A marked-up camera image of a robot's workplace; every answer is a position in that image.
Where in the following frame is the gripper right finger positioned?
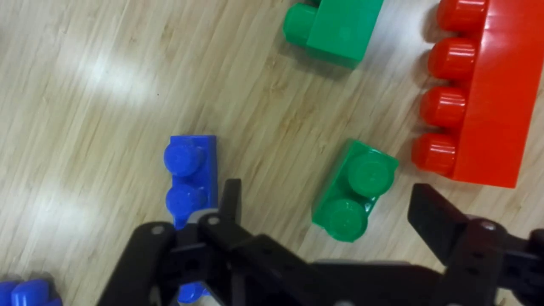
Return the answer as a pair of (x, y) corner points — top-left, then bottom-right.
(407, 183), (544, 306)

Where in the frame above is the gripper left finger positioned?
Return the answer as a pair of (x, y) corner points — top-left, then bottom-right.
(97, 178), (317, 306)

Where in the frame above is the long blue toy block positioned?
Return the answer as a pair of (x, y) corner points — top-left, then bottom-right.
(163, 135), (218, 304)

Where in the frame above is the two-stud green toy block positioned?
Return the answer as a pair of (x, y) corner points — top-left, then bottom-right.
(311, 139), (399, 243)

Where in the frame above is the red four-stud toy block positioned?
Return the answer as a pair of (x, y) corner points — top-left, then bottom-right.
(411, 0), (544, 189)

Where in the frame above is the small blue toy block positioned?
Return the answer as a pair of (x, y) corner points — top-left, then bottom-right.
(0, 278), (63, 306)

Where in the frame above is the single-stud green toy block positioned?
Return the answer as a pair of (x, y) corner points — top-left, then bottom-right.
(283, 0), (384, 69)

